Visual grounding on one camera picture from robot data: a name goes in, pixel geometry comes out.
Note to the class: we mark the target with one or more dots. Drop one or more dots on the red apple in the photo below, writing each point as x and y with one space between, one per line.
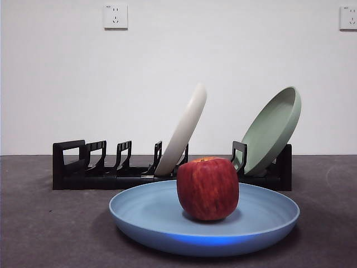
208 190

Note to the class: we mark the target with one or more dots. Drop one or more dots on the blue plate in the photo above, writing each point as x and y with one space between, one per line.
145 212

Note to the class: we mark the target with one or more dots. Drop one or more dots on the white plate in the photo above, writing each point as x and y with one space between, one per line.
185 128

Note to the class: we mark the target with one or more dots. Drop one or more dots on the green plate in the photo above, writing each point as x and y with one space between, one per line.
269 134

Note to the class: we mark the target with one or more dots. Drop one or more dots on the black plate rack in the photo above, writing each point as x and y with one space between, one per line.
83 181

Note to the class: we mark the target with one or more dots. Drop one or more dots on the white wall socket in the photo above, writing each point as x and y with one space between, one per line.
348 18
115 16

